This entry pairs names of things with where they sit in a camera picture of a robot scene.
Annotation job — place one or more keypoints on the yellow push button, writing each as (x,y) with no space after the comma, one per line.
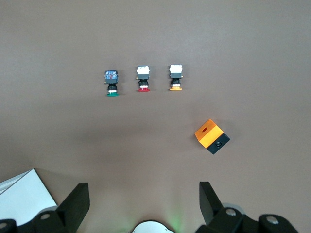
(175,72)

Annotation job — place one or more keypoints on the orange black button box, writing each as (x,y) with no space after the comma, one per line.
(209,133)

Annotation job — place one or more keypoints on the white drawer cabinet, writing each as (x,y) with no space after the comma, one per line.
(22,194)

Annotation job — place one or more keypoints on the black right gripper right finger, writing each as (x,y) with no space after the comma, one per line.
(213,213)

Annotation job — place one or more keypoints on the red push button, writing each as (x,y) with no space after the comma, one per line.
(143,74)

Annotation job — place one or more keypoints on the brown table mat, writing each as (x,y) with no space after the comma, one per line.
(155,36)

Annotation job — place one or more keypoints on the green push button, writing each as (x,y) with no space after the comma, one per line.
(111,77)

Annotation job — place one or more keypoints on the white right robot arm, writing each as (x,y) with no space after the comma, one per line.
(153,227)

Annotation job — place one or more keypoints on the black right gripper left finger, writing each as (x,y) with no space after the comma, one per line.
(73,208)

